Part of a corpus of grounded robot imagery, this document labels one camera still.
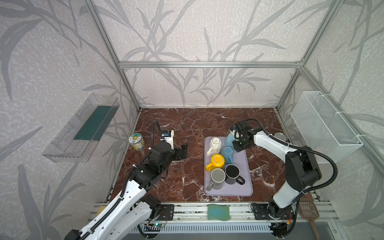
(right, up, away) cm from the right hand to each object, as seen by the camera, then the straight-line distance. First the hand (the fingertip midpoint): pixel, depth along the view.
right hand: (237, 142), depth 93 cm
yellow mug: (-14, -9, -12) cm, 20 cm away
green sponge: (-16, -32, -19) cm, 40 cm away
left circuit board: (-43, -37, -22) cm, 61 cm away
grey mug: (-14, -16, -16) cm, 27 cm away
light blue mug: (-5, +2, -3) cm, 6 cm away
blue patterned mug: (-8, -6, -9) cm, 13 cm away
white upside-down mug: (-14, 0, -6) cm, 15 cm away
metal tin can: (+30, +3, +4) cm, 30 cm away
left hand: (-32, +4, -19) cm, 37 cm away
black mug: (-7, -14, -16) cm, 22 cm away
